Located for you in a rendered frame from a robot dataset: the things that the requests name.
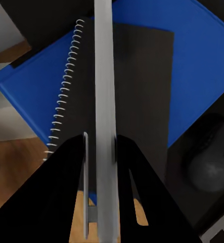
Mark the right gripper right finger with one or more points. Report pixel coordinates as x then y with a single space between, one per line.
167 223

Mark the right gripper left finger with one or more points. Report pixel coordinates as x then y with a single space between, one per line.
41 211

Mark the keyboard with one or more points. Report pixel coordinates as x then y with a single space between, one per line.
215 232

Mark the notebook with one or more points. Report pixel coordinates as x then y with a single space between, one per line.
142 80

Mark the pen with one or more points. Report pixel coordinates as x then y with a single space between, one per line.
106 212

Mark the desk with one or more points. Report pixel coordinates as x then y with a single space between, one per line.
37 20

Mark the folder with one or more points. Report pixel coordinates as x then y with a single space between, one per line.
33 83

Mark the mouse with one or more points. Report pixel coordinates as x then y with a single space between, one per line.
205 162

